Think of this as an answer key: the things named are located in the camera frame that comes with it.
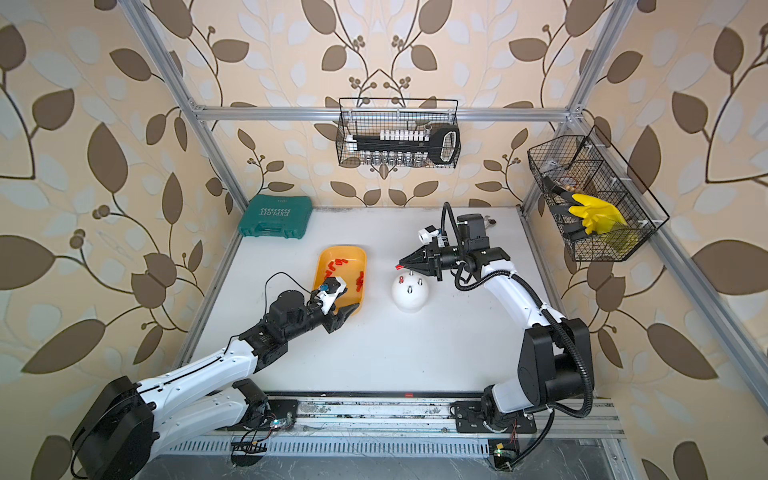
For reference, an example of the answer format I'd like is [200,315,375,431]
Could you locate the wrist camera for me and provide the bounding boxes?
[317,276,347,302]
[418,225,448,248]

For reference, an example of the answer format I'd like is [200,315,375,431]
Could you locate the yellow rubber glove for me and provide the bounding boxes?
[570,194,628,235]

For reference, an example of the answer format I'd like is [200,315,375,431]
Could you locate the black wire basket right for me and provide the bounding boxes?
[527,126,670,262]

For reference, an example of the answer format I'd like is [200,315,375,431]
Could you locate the black pliers in basket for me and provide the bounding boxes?
[543,176,588,242]

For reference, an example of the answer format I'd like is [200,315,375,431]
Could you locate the white dome with screws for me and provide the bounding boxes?
[391,270,429,313]

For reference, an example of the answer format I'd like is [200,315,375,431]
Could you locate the black wire basket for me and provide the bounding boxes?
[335,96,462,168]
[527,126,670,262]

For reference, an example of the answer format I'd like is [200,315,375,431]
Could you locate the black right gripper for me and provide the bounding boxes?
[401,238,469,282]

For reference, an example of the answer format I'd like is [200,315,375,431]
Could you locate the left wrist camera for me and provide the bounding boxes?
[317,276,347,302]

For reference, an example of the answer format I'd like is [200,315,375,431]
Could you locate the black corrugated cable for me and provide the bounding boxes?
[440,202,595,419]

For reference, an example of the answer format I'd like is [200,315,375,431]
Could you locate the black wire basket back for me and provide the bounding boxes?
[335,96,462,168]

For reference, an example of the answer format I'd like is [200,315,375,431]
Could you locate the socket set holder rail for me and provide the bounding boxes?
[343,124,461,168]

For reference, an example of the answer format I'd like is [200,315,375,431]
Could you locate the green plastic tool case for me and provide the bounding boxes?
[238,195,313,239]

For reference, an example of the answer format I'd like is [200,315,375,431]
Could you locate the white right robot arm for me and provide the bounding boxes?
[398,204,595,430]

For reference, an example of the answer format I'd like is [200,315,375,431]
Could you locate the yellow plastic tray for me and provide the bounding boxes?
[313,245,367,314]

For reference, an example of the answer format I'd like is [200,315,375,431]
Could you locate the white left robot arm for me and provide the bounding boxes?
[70,287,359,479]

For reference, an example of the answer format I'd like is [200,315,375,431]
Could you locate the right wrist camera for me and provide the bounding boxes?
[418,225,448,248]

